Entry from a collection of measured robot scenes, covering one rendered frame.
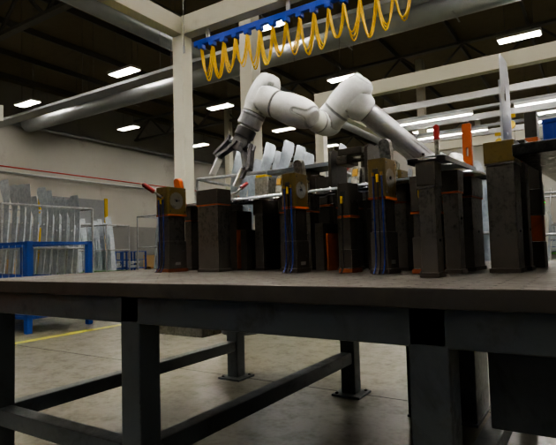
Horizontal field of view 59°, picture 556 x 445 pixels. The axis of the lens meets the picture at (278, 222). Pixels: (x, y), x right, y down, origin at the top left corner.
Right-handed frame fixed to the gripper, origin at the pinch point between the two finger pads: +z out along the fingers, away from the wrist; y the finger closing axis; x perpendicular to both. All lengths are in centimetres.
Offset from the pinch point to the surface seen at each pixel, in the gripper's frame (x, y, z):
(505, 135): -17, -81, -47
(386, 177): -2, -60, -21
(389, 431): -81, -71, 68
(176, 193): -9.2, 31.9, 15.4
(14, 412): 31, 16, 107
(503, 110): -15, -78, -53
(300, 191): -8.3, -28.2, -7.2
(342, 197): -6.0, -46.4, -10.9
